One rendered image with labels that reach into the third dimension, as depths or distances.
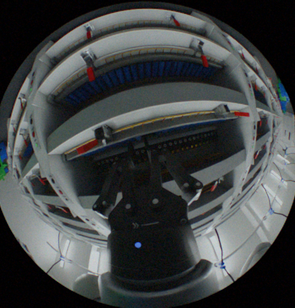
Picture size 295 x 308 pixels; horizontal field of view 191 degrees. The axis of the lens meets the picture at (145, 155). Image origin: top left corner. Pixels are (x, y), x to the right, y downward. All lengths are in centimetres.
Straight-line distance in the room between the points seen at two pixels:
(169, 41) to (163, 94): 19
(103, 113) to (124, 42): 19
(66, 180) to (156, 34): 44
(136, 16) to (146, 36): 19
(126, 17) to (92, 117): 39
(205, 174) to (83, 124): 29
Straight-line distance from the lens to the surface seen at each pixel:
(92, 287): 20
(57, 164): 29
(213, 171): 26
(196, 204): 47
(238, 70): 41
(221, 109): 24
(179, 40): 30
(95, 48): 26
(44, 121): 32
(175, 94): 16
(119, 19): 43
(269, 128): 108
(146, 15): 45
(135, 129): 18
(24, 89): 63
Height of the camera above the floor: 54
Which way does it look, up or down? 23 degrees up
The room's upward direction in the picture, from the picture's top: 164 degrees clockwise
